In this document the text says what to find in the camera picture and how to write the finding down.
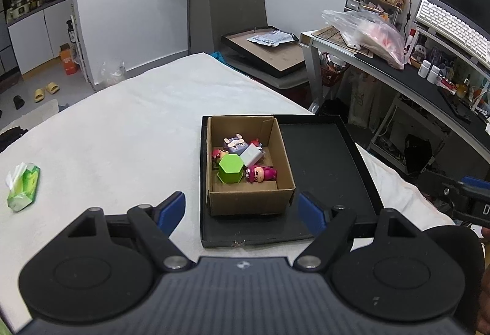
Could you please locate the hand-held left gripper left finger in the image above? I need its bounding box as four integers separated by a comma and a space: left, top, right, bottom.
66, 191, 197, 272

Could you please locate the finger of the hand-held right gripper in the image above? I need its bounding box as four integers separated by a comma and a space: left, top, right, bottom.
436, 173, 490, 201

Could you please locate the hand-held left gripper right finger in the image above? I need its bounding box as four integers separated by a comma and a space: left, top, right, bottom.
292, 192, 419, 271

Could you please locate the black shallow tray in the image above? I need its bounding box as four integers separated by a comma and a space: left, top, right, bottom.
200, 113, 378, 248

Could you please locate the pink toy figure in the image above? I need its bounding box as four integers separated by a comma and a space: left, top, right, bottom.
245, 164, 277, 184

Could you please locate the brown cardboard box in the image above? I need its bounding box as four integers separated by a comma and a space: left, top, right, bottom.
206, 115, 296, 217

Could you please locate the white rectangular block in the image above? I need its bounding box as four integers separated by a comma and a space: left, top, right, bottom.
239, 145, 265, 166

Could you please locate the grey purple toy figure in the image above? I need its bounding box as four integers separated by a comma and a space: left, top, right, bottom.
223, 134, 247, 156

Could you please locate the green hexagonal container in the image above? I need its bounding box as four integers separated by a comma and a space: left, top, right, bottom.
217, 153, 244, 184

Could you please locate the grey desk with black top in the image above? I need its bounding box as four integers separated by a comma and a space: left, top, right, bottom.
299, 30, 490, 152

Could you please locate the red basket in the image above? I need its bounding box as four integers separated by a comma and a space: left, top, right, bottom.
321, 65, 350, 87

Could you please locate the crumpled clear floor bag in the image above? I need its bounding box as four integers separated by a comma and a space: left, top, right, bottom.
100, 60, 128, 87

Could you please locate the green tissue pack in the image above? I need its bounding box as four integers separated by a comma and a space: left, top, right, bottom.
6, 162, 41, 212

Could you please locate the black framed board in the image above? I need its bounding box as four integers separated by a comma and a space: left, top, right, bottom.
220, 25, 307, 78

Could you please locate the white keyboard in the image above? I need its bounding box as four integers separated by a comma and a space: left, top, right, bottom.
415, 0, 490, 67

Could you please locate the grey floor mat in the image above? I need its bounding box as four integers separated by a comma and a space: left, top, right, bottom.
0, 98, 59, 131

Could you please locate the dark cloth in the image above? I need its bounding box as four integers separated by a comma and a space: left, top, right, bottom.
0, 127, 29, 153

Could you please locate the white printed plastic packet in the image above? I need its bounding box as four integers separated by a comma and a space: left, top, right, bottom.
245, 29, 299, 47

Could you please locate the clear plastic bag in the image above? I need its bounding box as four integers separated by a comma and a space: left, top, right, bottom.
321, 9, 406, 70

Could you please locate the white narrow rack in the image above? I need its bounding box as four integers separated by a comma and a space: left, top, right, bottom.
67, 5, 87, 85

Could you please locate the grey chair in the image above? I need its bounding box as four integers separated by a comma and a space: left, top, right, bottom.
208, 0, 311, 106

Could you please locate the white cabinet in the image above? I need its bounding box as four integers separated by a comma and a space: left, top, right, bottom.
0, 0, 77, 77

